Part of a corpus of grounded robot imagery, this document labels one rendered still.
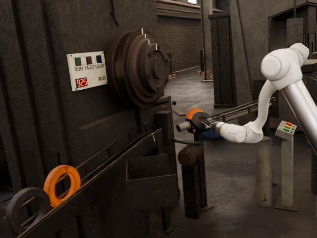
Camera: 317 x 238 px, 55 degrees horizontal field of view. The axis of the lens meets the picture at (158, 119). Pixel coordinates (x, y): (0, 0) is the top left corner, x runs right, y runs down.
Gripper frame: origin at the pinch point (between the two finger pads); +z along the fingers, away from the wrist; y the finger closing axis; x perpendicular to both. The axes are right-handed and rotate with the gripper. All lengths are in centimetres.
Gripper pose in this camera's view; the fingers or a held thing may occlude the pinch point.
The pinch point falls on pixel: (202, 121)
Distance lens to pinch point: 220.4
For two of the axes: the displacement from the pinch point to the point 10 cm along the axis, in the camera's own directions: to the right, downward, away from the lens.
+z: -4.4, -2.3, 8.7
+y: 8.9, -1.9, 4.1
